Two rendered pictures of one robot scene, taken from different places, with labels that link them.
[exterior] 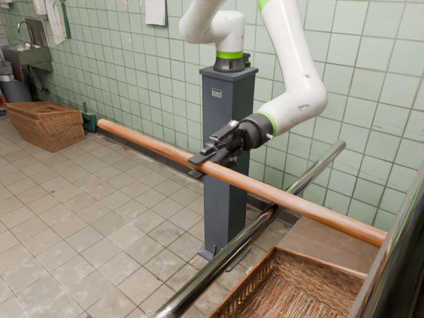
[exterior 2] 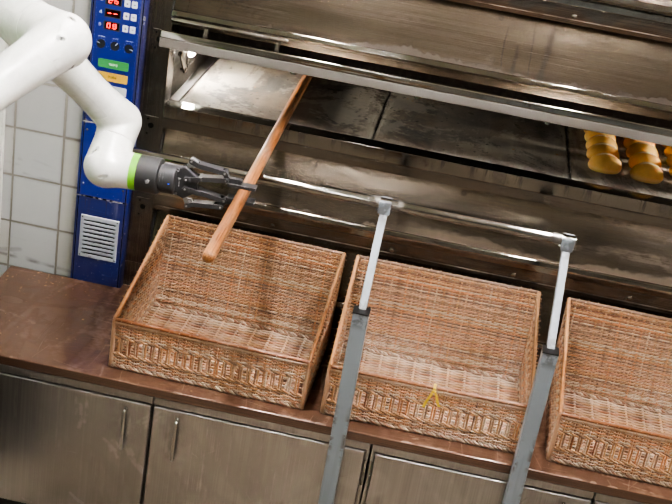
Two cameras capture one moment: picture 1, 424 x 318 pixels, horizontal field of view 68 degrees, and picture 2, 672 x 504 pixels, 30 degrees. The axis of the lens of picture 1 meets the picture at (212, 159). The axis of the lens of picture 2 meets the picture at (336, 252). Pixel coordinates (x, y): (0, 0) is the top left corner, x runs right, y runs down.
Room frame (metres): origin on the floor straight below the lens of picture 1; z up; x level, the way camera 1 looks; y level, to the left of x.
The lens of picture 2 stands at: (2.07, 2.51, 2.38)
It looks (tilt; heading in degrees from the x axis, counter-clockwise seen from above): 24 degrees down; 235
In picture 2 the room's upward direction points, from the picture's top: 10 degrees clockwise
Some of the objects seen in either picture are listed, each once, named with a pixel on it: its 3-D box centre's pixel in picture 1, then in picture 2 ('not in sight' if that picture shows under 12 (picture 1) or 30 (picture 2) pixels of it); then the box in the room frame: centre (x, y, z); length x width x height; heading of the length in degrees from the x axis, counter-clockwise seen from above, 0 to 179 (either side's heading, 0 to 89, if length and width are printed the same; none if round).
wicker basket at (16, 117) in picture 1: (45, 119); not in sight; (3.11, 1.78, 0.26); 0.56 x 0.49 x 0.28; 57
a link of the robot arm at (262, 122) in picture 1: (255, 131); (151, 174); (0.81, -0.12, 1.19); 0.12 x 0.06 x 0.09; 51
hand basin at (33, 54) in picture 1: (28, 61); not in sight; (3.81, 2.19, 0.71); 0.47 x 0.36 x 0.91; 50
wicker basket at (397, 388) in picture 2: not in sight; (434, 349); (0.02, 0.15, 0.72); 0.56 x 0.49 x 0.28; 141
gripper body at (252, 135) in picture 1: (239, 140); (180, 180); (0.76, -0.07, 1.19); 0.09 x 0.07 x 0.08; 141
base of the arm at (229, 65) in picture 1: (236, 60); not in sight; (1.54, -0.12, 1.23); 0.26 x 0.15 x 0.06; 141
